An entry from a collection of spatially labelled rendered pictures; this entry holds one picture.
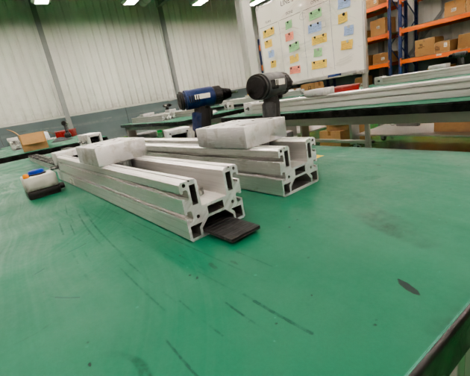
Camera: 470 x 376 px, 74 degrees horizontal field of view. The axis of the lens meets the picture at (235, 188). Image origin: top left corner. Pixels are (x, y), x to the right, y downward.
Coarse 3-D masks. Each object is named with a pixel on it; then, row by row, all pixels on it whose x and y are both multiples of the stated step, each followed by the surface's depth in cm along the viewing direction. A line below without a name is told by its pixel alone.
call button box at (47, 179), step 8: (32, 176) 86; (40, 176) 85; (48, 176) 87; (56, 176) 88; (24, 184) 84; (32, 184) 84; (40, 184) 86; (48, 184) 87; (56, 184) 88; (64, 184) 92; (32, 192) 85; (40, 192) 86; (48, 192) 87; (56, 192) 88
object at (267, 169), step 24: (168, 144) 83; (192, 144) 75; (288, 144) 59; (312, 144) 57; (240, 168) 60; (264, 168) 55; (288, 168) 53; (312, 168) 58; (264, 192) 57; (288, 192) 54
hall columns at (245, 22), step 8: (240, 0) 816; (248, 0) 809; (240, 8) 825; (248, 8) 813; (240, 16) 832; (248, 16) 816; (240, 24) 835; (248, 24) 819; (240, 32) 839; (248, 32) 823; (240, 40) 843; (248, 40) 827; (248, 48) 831; (248, 56) 835; (256, 56) 848; (248, 64) 865; (256, 64) 852; (248, 72) 873; (256, 72) 856
